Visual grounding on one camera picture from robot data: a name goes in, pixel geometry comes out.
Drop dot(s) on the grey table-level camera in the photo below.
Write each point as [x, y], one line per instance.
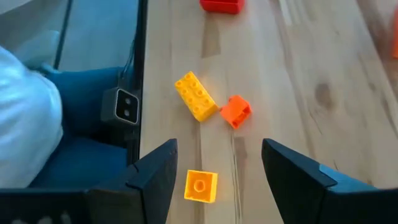
[121, 107]

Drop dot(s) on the red toy brick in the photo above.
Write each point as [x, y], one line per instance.
[222, 5]

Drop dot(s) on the small orange toy brick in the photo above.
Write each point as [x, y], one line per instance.
[236, 111]

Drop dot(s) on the black aluminium table frame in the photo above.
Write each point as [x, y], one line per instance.
[142, 46]

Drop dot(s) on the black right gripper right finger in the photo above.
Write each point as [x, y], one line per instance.
[304, 193]

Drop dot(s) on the small yellow toy brick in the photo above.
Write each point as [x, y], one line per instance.
[200, 186]

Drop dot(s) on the orange-red toy brick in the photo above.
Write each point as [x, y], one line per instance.
[395, 34]

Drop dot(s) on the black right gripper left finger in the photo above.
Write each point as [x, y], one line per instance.
[149, 193]

